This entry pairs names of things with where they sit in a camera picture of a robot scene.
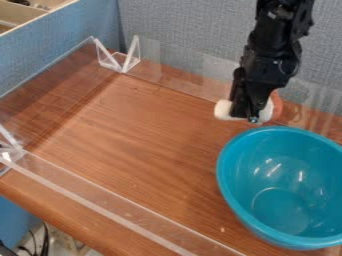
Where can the blue plastic bowl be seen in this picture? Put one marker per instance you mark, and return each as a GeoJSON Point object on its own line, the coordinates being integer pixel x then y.
{"type": "Point", "coordinates": [279, 177]}

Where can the clear acrylic corner bracket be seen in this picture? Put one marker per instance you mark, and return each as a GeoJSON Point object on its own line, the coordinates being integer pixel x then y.
{"type": "Point", "coordinates": [118, 61]}

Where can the clear acrylic back barrier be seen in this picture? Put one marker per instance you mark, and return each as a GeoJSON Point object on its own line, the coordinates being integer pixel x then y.
{"type": "Point", "coordinates": [305, 105]}

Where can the clear acrylic front barrier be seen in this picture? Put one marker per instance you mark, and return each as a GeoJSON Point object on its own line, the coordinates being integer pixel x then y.
{"type": "Point", "coordinates": [174, 236]}

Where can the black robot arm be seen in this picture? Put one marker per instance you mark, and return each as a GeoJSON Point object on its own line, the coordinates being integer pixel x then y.
{"type": "Point", "coordinates": [282, 22]}

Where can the white brown toy mushroom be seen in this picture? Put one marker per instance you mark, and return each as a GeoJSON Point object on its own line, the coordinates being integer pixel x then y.
{"type": "Point", "coordinates": [222, 110]}

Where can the clear acrylic barrier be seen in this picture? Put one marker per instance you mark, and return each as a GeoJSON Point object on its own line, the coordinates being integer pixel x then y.
{"type": "Point", "coordinates": [305, 105]}
{"type": "Point", "coordinates": [174, 236]}
{"type": "Point", "coordinates": [31, 71]}

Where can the clear acrylic left barrier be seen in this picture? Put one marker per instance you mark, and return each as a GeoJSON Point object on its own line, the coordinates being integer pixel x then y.
{"type": "Point", "coordinates": [31, 71]}

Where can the blue partition with wooden shelf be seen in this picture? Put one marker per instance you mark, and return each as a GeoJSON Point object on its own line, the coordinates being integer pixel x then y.
{"type": "Point", "coordinates": [67, 26]}

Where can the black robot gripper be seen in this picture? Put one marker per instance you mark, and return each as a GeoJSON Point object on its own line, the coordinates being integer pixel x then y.
{"type": "Point", "coordinates": [263, 72]}

